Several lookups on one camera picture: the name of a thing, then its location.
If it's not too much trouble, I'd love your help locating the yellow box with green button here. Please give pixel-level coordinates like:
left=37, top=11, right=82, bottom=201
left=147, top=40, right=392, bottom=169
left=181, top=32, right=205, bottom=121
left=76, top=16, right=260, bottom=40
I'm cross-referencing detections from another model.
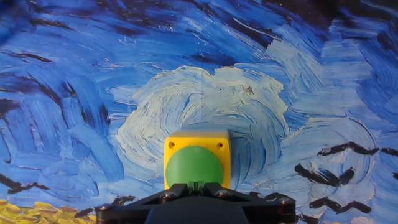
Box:
left=164, top=131, right=233, bottom=190

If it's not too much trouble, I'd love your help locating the painted wheatfield cloth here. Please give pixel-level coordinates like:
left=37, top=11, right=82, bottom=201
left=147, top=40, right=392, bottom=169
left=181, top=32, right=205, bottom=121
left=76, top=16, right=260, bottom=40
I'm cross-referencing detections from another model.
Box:
left=0, top=0, right=398, bottom=224

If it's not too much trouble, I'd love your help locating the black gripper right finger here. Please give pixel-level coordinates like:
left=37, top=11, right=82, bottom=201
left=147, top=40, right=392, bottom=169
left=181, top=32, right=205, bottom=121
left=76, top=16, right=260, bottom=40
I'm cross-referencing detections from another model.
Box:
left=196, top=182, right=296, bottom=224

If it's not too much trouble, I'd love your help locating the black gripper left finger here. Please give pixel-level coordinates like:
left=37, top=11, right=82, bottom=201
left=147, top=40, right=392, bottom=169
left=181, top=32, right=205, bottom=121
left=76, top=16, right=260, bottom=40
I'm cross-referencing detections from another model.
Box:
left=95, top=182, right=196, bottom=224

